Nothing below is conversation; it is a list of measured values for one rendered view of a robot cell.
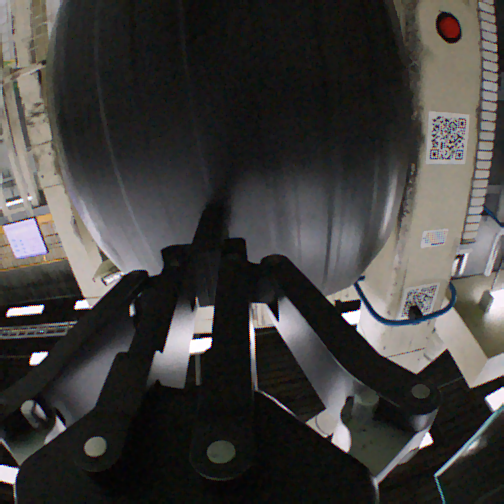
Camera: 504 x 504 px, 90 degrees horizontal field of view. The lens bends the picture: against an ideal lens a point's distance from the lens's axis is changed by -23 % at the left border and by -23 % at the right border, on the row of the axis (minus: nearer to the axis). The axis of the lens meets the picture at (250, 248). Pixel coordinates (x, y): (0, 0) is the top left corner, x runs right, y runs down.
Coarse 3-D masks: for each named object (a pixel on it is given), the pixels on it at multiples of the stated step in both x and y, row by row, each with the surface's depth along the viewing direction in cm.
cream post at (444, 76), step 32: (416, 0) 27; (448, 0) 27; (416, 32) 30; (416, 64) 32; (448, 64) 32; (480, 64) 31; (416, 96) 34; (448, 96) 34; (416, 128) 37; (416, 160) 39; (416, 192) 41; (448, 192) 41; (416, 224) 44; (448, 224) 44; (384, 256) 52; (416, 256) 47; (448, 256) 48; (384, 288) 53; (384, 352) 59; (416, 352) 60
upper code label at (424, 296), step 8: (408, 288) 50; (416, 288) 50; (424, 288) 51; (432, 288) 51; (408, 296) 51; (416, 296) 51; (424, 296) 52; (432, 296) 52; (408, 304) 52; (416, 304) 52; (424, 304) 53; (432, 304) 53; (400, 312) 53; (424, 312) 54
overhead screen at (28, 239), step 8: (8, 224) 342; (16, 224) 344; (24, 224) 347; (32, 224) 349; (8, 232) 347; (16, 232) 349; (24, 232) 352; (32, 232) 354; (40, 232) 358; (8, 240) 353; (16, 240) 355; (24, 240) 357; (32, 240) 360; (40, 240) 362; (16, 248) 360; (24, 248) 363; (32, 248) 365; (40, 248) 367; (16, 256) 366; (24, 256) 369; (32, 256) 371
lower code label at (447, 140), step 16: (432, 112) 35; (432, 128) 36; (448, 128) 36; (464, 128) 36; (432, 144) 38; (448, 144) 38; (464, 144) 37; (432, 160) 39; (448, 160) 39; (464, 160) 39
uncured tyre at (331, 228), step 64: (64, 0) 16; (128, 0) 15; (192, 0) 15; (256, 0) 15; (320, 0) 15; (384, 0) 16; (64, 64) 17; (128, 64) 16; (192, 64) 16; (256, 64) 16; (320, 64) 16; (384, 64) 17; (64, 128) 19; (128, 128) 18; (192, 128) 18; (256, 128) 18; (320, 128) 18; (384, 128) 18; (128, 192) 20; (192, 192) 20; (256, 192) 20; (320, 192) 20; (384, 192) 22; (128, 256) 25; (256, 256) 25; (320, 256) 25
